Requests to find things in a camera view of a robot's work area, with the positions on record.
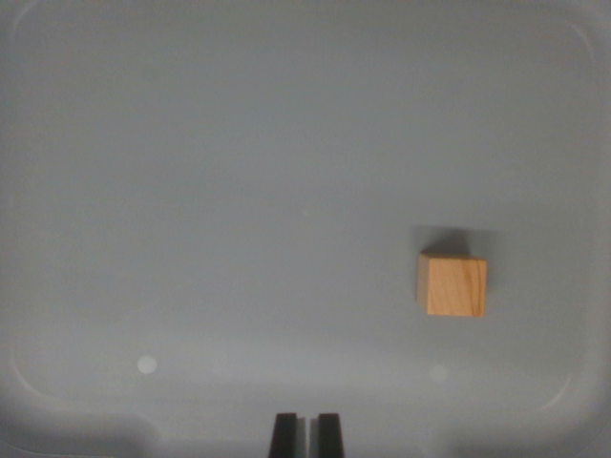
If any grey plastic tray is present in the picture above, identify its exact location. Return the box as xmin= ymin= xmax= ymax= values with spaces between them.
xmin=0 ymin=0 xmax=611 ymax=458

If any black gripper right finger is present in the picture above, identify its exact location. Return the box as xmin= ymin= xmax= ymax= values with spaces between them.
xmin=308 ymin=412 xmax=347 ymax=458

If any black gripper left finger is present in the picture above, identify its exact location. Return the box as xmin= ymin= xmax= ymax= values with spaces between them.
xmin=268 ymin=412 xmax=307 ymax=458

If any wooden cube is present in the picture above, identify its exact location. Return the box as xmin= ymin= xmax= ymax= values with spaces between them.
xmin=416 ymin=248 xmax=488 ymax=317

